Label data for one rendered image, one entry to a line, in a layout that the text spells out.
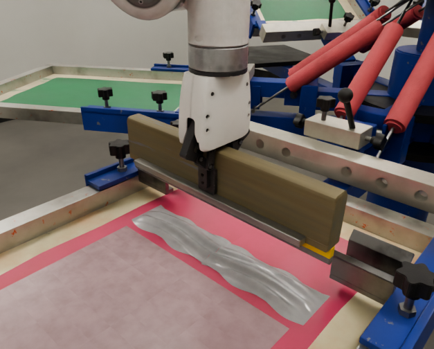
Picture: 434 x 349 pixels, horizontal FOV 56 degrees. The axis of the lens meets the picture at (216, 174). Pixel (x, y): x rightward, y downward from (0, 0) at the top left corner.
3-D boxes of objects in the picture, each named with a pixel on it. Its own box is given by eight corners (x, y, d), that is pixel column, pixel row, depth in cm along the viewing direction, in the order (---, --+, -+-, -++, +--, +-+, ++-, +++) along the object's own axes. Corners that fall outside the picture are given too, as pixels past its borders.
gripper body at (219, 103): (223, 50, 57) (221, 125, 62) (167, 60, 50) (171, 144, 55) (266, 57, 52) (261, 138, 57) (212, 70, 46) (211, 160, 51)
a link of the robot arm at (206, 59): (223, 35, 56) (223, 56, 57) (175, 43, 50) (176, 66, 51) (267, 42, 51) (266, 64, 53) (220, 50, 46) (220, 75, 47)
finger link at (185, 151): (205, 97, 52) (220, 125, 57) (169, 142, 50) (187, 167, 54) (211, 99, 52) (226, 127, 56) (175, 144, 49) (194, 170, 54)
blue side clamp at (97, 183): (103, 214, 78) (98, 182, 74) (88, 205, 81) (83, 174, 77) (210, 164, 97) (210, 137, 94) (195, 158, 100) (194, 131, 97)
